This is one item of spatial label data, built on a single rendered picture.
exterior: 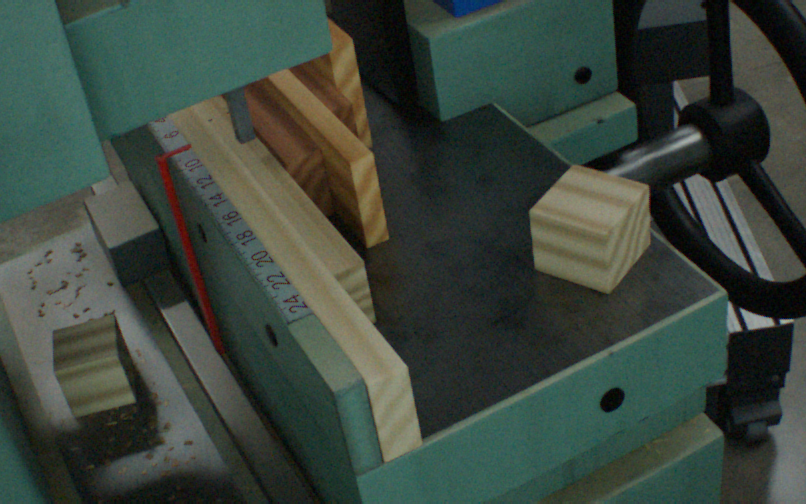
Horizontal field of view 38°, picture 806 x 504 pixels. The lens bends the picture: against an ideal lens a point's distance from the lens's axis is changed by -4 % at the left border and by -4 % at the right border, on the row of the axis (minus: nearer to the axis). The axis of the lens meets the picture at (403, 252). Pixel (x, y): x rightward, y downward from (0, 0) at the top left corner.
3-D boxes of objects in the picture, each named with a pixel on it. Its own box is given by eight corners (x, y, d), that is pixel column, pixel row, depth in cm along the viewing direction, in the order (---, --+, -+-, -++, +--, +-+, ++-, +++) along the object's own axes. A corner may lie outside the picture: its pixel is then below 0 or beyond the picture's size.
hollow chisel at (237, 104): (256, 139, 67) (237, 61, 64) (241, 145, 67) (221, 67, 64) (250, 132, 68) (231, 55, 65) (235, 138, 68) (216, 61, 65)
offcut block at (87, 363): (73, 418, 74) (52, 372, 71) (71, 376, 77) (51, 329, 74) (137, 402, 74) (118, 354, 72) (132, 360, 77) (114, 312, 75)
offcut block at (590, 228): (651, 244, 63) (649, 184, 61) (609, 295, 61) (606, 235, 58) (578, 221, 66) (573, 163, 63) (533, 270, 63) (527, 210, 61)
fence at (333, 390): (385, 464, 54) (364, 377, 51) (352, 480, 53) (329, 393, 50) (66, 9, 98) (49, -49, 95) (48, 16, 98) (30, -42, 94)
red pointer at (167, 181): (250, 343, 75) (193, 147, 66) (219, 356, 74) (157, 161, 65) (245, 335, 75) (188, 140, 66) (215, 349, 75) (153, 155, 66)
